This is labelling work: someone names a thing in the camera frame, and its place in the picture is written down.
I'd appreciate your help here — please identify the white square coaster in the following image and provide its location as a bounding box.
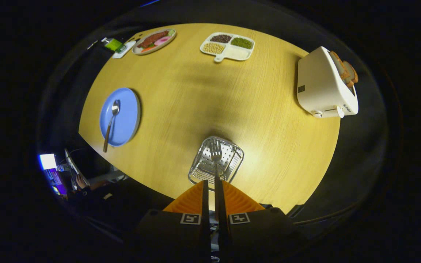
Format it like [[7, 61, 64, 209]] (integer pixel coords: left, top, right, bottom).
[[113, 40, 137, 59]]

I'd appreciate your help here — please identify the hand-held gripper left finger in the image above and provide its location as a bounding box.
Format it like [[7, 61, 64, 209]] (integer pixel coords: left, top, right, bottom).
[[123, 180, 211, 263]]

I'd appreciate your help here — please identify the white divided tray with beans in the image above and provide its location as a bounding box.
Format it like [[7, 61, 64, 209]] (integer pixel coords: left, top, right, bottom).
[[200, 32, 255, 63]]

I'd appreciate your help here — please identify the metal wire cutlery basket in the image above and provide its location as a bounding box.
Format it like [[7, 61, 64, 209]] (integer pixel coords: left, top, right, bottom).
[[188, 136, 244, 187]]

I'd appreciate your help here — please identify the white toaster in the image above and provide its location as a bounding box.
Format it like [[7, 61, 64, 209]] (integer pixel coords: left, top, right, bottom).
[[297, 46, 359, 118]]

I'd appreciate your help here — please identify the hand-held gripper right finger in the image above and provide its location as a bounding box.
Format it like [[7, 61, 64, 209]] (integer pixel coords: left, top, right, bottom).
[[214, 178, 310, 263]]

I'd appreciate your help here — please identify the green plastic bottle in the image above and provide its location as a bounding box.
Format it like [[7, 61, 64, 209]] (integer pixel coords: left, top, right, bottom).
[[101, 37, 127, 53]]

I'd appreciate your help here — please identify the metal fork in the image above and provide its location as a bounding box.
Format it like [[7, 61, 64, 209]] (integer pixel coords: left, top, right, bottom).
[[210, 140, 223, 234]]

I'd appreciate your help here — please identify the plate with meat and vegetables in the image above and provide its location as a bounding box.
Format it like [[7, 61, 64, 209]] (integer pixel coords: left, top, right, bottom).
[[132, 28, 177, 56]]

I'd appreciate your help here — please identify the blue round plate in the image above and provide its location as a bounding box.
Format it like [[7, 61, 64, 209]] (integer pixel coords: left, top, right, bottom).
[[99, 87, 141, 147]]

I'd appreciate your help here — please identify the toast slice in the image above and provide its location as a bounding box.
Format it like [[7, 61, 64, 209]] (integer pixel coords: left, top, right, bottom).
[[343, 60, 359, 88], [329, 51, 352, 83]]

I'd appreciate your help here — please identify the computer monitor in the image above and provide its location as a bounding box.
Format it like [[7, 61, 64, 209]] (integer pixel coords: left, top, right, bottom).
[[38, 153, 68, 197]]

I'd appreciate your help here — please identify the metal spoon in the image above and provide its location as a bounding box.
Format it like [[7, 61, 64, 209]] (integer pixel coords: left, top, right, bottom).
[[103, 99, 121, 153]]

